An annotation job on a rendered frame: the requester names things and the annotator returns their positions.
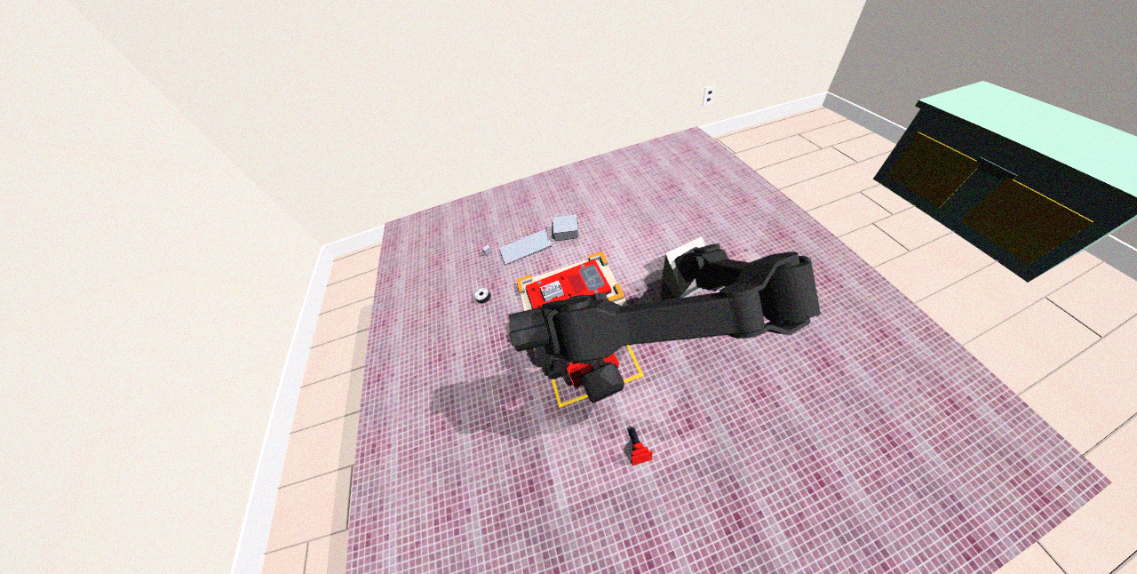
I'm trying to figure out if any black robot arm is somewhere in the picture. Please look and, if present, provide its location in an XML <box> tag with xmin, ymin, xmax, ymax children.
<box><xmin>508</xmin><ymin>243</ymin><xmax>820</xmax><ymax>378</ymax></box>

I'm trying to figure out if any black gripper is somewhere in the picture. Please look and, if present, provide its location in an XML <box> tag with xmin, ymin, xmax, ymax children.
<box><xmin>580</xmin><ymin>359</ymin><xmax>624</xmax><ymax>404</ymax></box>

